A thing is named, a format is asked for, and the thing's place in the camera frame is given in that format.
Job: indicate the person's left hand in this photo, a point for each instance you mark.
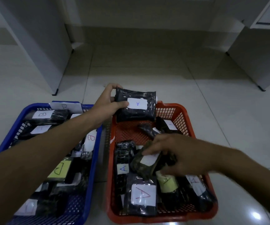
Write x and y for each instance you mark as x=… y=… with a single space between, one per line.
x=104 y=107

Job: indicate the blue plastic basket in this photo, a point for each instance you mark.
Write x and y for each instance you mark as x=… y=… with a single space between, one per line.
x=91 y=185

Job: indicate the red plastic basket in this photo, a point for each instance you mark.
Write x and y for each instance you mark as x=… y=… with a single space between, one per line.
x=130 y=132

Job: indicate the person's right hand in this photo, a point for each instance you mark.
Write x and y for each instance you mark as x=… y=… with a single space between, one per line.
x=191 y=156

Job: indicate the person's left forearm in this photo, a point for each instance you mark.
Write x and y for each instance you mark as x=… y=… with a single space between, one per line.
x=31 y=166

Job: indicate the white desk side panel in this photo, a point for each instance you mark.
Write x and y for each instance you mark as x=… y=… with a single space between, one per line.
x=43 y=44
x=259 y=56

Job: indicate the person's right forearm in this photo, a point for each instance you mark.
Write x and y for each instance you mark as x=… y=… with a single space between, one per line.
x=254 y=180

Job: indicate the large black packet A label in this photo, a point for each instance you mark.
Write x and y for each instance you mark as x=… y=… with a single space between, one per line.
x=137 y=112

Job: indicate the large white paper tag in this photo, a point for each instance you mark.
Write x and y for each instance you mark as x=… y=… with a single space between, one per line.
x=65 y=107

